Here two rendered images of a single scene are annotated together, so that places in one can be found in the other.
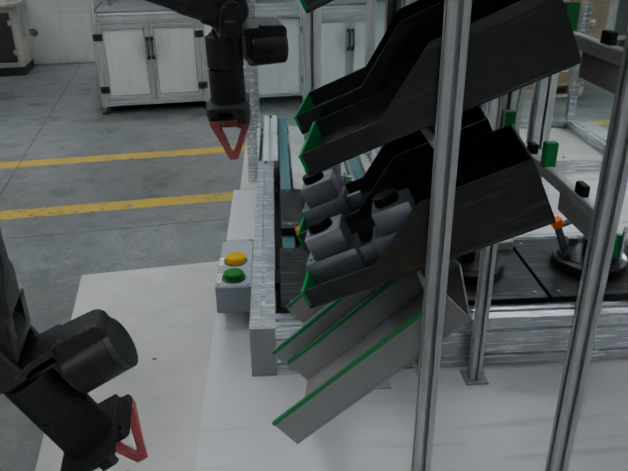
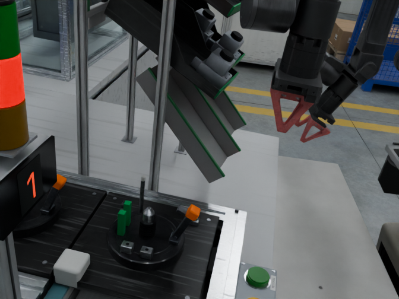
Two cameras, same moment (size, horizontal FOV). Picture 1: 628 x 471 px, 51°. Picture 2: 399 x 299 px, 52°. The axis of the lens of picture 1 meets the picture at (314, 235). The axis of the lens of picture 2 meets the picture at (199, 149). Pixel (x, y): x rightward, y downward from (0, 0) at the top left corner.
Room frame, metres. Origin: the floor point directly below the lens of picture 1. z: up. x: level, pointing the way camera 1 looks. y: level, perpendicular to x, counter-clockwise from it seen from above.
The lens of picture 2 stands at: (1.65, 0.11, 1.51)
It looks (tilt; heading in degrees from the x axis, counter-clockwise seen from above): 30 degrees down; 190
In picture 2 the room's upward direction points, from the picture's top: 9 degrees clockwise
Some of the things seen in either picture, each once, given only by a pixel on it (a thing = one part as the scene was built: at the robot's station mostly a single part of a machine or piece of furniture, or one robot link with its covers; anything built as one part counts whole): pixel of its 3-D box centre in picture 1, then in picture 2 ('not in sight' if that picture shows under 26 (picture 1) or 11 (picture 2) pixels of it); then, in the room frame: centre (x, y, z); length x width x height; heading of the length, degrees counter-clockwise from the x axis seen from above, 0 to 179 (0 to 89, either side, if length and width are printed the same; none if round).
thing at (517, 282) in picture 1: (468, 249); (20, 194); (1.13, -0.30, 1.01); 0.24 x 0.24 x 0.13; 3
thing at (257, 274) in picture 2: (234, 277); (257, 278); (1.12, 0.16, 0.96); 0.04 x 0.04 x 0.02
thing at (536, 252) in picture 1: (592, 244); not in sight; (1.15, -0.54, 1.01); 0.24 x 0.24 x 0.13; 3
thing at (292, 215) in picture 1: (330, 208); not in sight; (1.46, -0.04, 0.96); 0.24 x 0.24 x 0.02; 3
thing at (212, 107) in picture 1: (227, 90); (301, 59); (1.06, 0.14, 1.34); 0.10 x 0.07 x 0.07; 3
